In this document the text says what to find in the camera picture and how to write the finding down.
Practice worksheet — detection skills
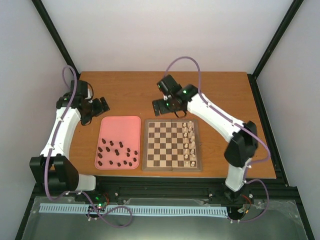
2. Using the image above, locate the pink plastic tray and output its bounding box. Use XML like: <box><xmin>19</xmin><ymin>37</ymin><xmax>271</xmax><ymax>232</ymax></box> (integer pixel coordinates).
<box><xmin>94</xmin><ymin>116</ymin><xmax>141</xmax><ymax>170</ymax></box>

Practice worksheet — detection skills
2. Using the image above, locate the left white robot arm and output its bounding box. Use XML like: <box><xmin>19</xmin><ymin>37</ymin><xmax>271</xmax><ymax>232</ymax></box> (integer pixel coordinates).
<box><xmin>29</xmin><ymin>80</ymin><xmax>110</xmax><ymax>202</ymax></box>

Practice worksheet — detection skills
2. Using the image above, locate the wooden chess board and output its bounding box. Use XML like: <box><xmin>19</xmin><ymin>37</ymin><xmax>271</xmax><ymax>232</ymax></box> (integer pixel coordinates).
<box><xmin>142</xmin><ymin>118</ymin><xmax>202</xmax><ymax>172</ymax></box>

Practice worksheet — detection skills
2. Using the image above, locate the black aluminium frame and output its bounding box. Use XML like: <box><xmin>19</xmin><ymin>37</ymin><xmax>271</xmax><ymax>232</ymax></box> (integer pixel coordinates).
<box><xmin>14</xmin><ymin>0</ymin><xmax>320</xmax><ymax>240</ymax></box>

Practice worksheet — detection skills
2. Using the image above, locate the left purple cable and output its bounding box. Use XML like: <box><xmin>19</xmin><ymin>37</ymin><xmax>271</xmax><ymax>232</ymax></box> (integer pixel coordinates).
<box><xmin>43</xmin><ymin>65</ymin><xmax>134</xmax><ymax>228</ymax></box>

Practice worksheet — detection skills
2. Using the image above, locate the tall white chess piece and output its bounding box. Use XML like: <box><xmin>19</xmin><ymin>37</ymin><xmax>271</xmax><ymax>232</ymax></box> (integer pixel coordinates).
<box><xmin>191</xmin><ymin>141</ymin><xmax>196</xmax><ymax>149</ymax></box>

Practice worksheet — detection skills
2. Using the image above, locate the light blue cable duct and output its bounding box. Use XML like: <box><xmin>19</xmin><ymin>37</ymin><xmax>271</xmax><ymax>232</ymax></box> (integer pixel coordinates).
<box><xmin>38</xmin><ymin>203</ymin><xmax>228</xmax><ymax>218</ymax></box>

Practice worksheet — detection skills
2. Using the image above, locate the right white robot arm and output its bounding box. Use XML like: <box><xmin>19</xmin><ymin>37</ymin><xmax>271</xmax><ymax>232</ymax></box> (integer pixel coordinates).
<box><xmin>152</xmin><ymin>74</ymin><xmax>258</xmax><ymax>201</ymax></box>

